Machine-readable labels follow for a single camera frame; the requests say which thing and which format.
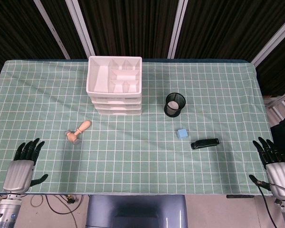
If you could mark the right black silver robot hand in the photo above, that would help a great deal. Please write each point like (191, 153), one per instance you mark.
(281, 178)

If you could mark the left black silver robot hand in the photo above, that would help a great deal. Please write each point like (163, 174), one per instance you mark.
(17, 174)

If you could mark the wooden toy mallet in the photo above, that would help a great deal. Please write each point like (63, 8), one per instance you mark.
(82, 128)

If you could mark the white plastic drawer cabinet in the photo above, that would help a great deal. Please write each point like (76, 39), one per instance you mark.
(97, 78)

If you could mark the black table control panel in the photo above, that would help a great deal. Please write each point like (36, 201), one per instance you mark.
(240, 196)

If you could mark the black stapler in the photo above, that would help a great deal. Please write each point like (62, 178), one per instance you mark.
(204, 143)

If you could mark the light blue cube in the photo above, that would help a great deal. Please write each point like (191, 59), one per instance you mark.
(182, 133)

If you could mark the green checkered tablecloth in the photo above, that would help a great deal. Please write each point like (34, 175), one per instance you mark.
(133, 161)

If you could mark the blue-grey robot torso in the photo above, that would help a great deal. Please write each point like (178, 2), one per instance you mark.
(135, 211)

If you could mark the white grey round object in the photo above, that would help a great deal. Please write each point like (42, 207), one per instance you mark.
(173, 105)

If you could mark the black mesh pen cup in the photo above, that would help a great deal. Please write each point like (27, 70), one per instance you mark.
(167, 111)

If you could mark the aluminium frame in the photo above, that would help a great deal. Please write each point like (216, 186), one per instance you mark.
(279, 99)

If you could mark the white partition post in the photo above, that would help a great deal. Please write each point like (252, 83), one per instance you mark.
(80, 28)
(52, 29)
(273, 42)
(178, 28)

